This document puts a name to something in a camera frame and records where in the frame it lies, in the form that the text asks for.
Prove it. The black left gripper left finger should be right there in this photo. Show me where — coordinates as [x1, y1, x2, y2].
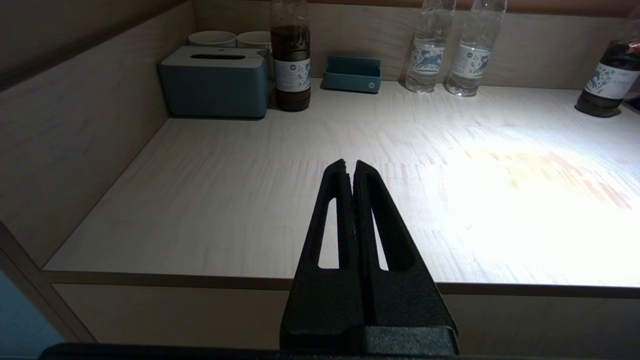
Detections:
[279, 159, 362, 353]

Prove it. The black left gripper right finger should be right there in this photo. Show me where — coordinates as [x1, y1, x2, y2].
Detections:
[352, 160, 460, 355]

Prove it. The small blue plastic tray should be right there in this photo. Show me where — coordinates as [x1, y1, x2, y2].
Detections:
[322, 55, 383, 94]

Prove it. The dark drink bottle white label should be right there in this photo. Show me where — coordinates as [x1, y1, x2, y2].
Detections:
[575, 4, 640, 119]
[270, 0, 312, 112]

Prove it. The blue-grey tissue box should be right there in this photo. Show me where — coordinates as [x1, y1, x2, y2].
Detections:
[159, 46, 271, 120]

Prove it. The clear water bottle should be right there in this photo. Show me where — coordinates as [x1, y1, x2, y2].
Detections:
[446, 0, 508, 98]
[404, 0, 457, 95]

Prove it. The white paper cup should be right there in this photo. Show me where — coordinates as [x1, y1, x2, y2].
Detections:
[188, 30, 238, 49]
[236, 31, 273, 51]

